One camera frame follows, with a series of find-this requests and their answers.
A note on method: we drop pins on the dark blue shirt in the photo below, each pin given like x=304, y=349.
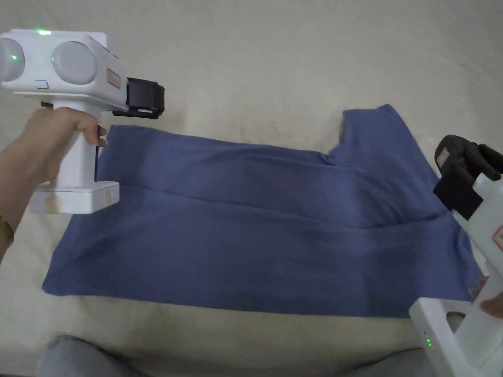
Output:
x=251, y=235

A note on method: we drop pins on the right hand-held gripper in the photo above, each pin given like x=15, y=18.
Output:
x=485, y=235

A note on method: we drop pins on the person's legs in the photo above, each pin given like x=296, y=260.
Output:
x=78, y=361

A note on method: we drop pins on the person's left hand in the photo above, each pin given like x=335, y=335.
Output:
x=37, y=149

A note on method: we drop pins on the bed with beige sheet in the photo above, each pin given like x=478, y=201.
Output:
x=251, y=51

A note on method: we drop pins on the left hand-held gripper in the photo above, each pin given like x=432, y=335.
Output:
x=72, y=64

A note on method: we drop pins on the person's right hand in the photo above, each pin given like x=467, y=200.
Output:
x=493, y=304

